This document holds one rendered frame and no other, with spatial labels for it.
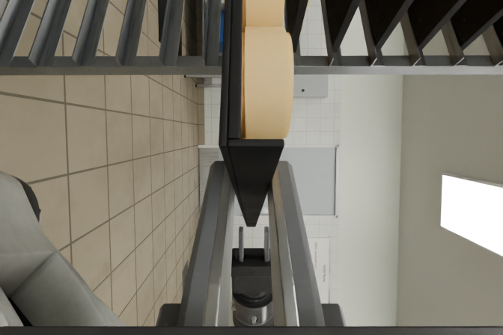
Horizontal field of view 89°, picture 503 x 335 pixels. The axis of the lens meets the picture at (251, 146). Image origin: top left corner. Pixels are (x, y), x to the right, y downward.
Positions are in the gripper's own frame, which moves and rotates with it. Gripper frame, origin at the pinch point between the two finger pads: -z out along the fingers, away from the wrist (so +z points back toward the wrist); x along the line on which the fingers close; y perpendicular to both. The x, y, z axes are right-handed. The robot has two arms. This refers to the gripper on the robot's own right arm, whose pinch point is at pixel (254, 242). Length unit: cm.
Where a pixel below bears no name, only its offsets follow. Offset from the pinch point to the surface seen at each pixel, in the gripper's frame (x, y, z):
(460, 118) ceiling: 222, -227, 7
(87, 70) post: -37, -16, -32
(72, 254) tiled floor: -78, -53, 43
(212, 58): -8.9, -15.5, -35.0
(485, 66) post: 50, -15, -34
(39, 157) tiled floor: -78, -47, -3
